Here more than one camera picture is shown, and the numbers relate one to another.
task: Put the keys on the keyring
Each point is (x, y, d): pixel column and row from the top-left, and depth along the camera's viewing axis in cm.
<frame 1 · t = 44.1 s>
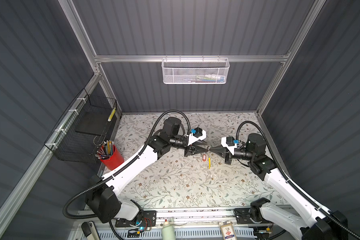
left hand: (207, 145, 67), fingers open
right hand: (212, 150, 69), fingers closed
red key tag: (204, 157, 98), on the table
red pencil cup: (109, 155, 82), point 15 cm above the table

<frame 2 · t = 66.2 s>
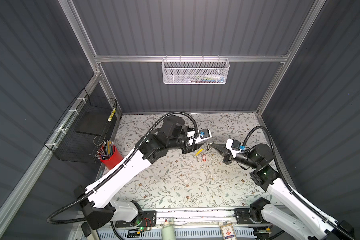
left hand: (200, 135, 65), fingers open
right hand: (214, 145, 64), fingers closed
the named things where they were.

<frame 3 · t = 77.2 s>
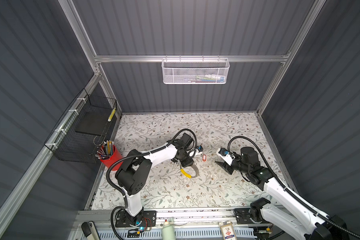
left hand: (189, 160, 91), fingers open
right hand: (221, 157, 80), fingers open
the named things where they were.

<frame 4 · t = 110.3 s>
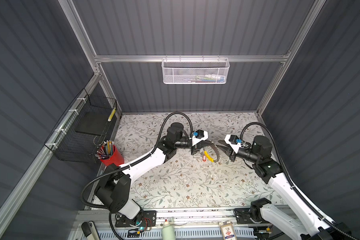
left hand: (212, 141, 71), fingers closed
right hand: (221, 143, 72), fingers closed
the named things where they were.

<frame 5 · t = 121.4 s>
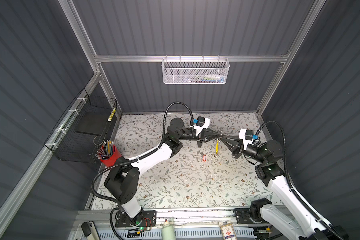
left hand: (221, 134, 64), fingers closed
right hand: (224, 139, 65), fingers closed
the named things where they were.

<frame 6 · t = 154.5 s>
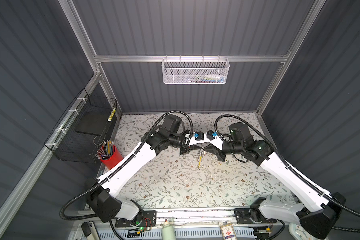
left hand: (201, 142, 69), fingers closed
right hand: (207, 148, 70), fingers closed
